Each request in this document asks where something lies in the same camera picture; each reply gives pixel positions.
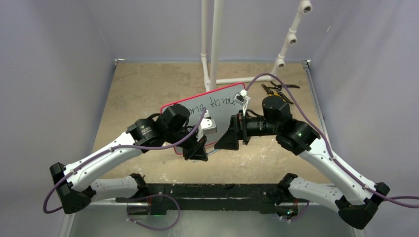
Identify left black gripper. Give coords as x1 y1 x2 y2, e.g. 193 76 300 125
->
166 125 209 160

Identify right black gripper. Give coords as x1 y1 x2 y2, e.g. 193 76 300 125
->
215 110 280 149

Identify red-framed whiteboard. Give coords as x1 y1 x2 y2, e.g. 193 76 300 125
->
160 82 245 147

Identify black whiteboard marker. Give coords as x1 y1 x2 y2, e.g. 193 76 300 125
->
193 149 220 163

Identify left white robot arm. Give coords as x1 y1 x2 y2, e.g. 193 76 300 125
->
43 104 216 214

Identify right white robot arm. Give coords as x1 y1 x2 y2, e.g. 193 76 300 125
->
215 96 390 230

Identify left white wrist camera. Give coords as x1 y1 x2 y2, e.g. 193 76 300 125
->
198 110 217 136

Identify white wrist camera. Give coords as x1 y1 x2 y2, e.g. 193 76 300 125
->
198 110 217 136
234 89 251 117

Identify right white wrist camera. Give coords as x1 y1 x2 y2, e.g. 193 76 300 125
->
234 89 251 117

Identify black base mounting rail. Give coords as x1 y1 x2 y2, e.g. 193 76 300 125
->
116 183 310 217

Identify yellow-handled pliers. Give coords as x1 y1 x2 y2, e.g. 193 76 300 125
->
261 84 283 98

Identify black-handled pliers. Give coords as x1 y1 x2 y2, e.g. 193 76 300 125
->
269 81 301 105

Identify white PVC pipe frame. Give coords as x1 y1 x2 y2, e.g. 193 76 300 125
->
200 0 317 91

